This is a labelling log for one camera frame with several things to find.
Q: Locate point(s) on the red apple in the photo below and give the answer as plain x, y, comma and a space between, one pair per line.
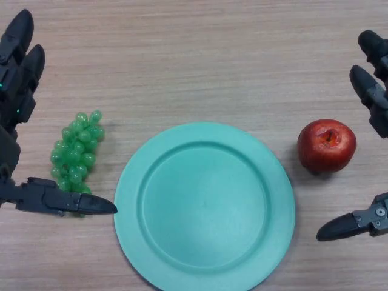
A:
327, 151

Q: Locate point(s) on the green round plate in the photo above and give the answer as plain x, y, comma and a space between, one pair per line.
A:
206, 212

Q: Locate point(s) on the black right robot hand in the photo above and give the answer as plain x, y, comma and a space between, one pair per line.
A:
376, 94

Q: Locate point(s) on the green grape bunch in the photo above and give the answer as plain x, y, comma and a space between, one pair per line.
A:
75, 151

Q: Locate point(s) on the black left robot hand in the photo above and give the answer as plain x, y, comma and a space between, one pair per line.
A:
18, 91

